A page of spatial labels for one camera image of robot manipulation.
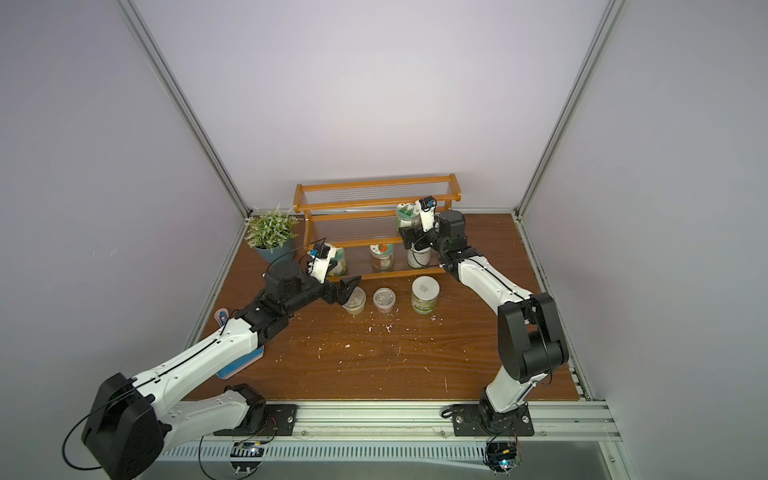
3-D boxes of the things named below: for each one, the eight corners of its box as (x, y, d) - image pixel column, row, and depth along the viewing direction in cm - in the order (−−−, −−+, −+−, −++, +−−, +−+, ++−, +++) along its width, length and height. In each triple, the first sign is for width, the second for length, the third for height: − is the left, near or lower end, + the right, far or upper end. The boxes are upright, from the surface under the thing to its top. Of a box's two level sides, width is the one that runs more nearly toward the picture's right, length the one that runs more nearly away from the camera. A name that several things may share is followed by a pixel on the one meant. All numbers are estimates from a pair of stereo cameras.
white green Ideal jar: (412, 314, 93) (413, 301, 86) (411, 290, 99) (412, 275, 92) (437, 314, 93) (441, 301, 86) (435, 289, 99) (438, 275, 92)
